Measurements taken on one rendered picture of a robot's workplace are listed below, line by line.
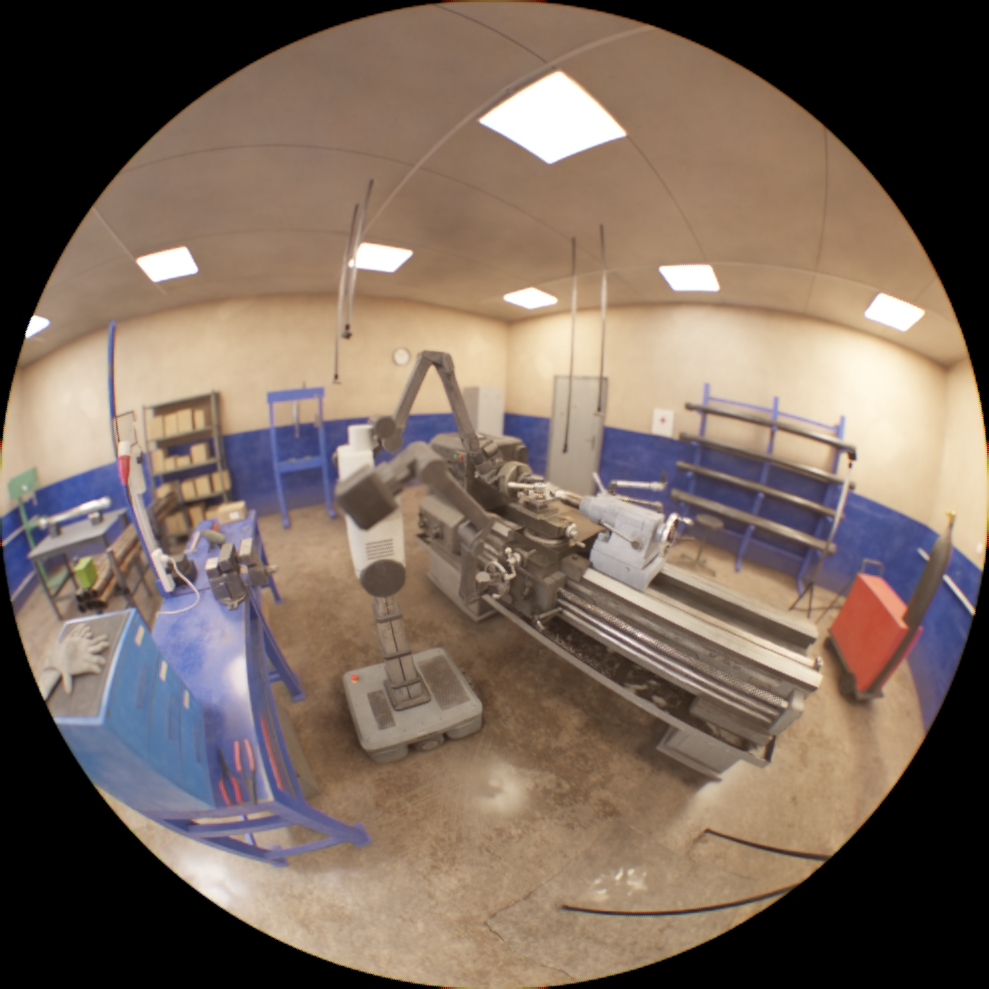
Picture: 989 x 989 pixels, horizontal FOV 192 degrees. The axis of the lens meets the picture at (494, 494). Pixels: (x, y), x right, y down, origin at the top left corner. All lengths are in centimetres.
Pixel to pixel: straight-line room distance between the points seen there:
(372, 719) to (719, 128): 353
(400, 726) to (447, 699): 28
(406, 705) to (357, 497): 114
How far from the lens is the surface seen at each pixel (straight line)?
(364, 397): 501
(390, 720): 159
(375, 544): 93
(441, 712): 158
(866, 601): 332
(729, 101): 212
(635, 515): 147
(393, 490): 71
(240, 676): 116
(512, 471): 192
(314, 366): 488
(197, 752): 101
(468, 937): 170
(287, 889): 187
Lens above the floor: 164
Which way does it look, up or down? 19 degrees down
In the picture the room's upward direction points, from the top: 3 degrees clockwise
